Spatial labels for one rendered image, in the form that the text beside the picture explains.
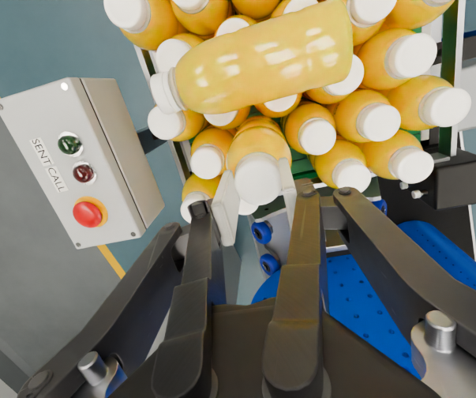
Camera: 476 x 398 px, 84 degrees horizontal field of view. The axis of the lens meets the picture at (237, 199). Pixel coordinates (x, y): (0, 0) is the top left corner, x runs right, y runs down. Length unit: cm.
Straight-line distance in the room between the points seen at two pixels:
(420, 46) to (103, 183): 37
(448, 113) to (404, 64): 7
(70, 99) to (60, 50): 135
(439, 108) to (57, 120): 41
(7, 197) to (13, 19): 100
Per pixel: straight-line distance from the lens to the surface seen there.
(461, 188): 50
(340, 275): 49
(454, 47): 48
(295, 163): 51
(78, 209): 38
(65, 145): 36
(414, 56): 34
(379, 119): 34
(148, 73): 44
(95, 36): 161
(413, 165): 37
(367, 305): 44
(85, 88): 37
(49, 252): 224
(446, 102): 36
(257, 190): 22
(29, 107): 38
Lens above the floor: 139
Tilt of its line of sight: 66 degrees down
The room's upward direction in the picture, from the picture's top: 168 degrees counter-clockwise
